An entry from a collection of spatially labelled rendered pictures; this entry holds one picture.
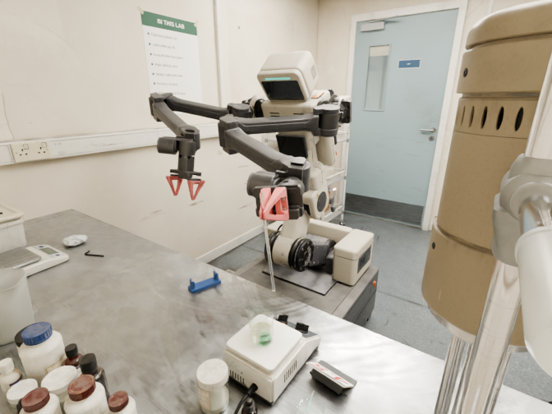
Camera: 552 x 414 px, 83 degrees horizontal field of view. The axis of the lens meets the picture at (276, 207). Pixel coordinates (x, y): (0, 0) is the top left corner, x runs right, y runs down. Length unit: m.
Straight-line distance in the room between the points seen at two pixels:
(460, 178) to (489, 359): 0.12
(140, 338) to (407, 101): 3.12
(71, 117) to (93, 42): 0.41
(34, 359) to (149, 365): 0.21
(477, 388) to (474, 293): 0.07
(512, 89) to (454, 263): 0.12
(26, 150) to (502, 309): 1.81
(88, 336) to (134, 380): 0.21
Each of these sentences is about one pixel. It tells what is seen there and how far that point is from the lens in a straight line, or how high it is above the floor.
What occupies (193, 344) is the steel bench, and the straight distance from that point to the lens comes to 0.85.
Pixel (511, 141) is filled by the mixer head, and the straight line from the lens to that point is 0.25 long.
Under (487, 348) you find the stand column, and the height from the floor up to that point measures 1.18.
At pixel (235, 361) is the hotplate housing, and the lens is 0.71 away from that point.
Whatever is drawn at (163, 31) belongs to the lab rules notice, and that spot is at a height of 1.70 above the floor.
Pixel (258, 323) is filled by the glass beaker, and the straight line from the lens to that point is 0.65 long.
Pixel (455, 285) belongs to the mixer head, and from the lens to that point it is 0.28.
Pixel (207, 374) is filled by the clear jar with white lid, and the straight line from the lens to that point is 0.67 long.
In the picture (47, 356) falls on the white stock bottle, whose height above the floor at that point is 0.84.
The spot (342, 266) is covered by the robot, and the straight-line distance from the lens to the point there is 1.71.
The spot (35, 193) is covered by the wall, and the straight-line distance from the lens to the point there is 1.94.
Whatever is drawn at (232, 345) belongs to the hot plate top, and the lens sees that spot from 0.70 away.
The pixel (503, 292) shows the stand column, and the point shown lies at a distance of 0.20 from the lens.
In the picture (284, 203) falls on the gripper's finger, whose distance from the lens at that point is 0.61.
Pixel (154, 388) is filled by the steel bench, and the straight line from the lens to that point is 0.78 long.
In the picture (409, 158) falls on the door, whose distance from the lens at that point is 3.51.
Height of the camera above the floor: 1.31
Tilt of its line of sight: 19 degrees down
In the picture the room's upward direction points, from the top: straight up
